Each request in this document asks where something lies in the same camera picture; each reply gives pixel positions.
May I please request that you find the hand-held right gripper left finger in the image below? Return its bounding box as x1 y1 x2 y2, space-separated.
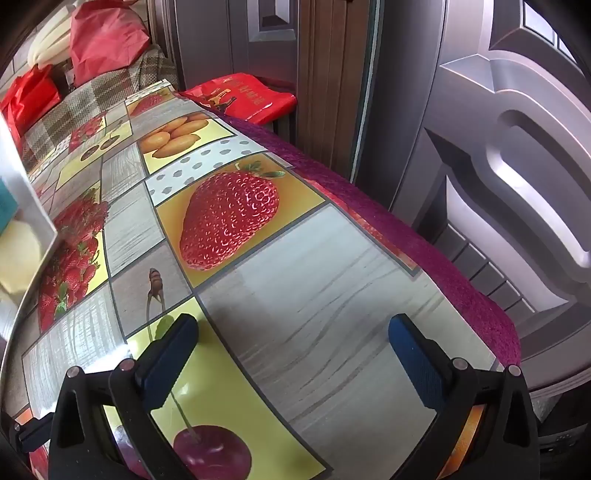
48 313 200 480

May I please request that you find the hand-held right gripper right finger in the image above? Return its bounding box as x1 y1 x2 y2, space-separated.
388 313 542 480

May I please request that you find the white box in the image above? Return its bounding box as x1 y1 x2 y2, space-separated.
0 113 58 324

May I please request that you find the fruit print tablecloth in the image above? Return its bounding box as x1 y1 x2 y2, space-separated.
0 80 497 480

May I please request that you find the metal door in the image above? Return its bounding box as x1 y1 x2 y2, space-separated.
173 0 303 90
388 0 591 393

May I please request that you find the red printed plastic bag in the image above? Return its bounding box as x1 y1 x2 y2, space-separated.
178 73 296 124

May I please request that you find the plaid blanket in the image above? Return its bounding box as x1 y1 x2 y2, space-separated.
21 46 178 171

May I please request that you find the red tote bag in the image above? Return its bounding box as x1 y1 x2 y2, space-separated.
0 65 61 139

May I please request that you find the plain red bag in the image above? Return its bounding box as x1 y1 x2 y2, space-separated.
69 0 151 86

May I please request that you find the cream foam roll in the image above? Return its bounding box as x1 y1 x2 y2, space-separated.
28 16 77 70

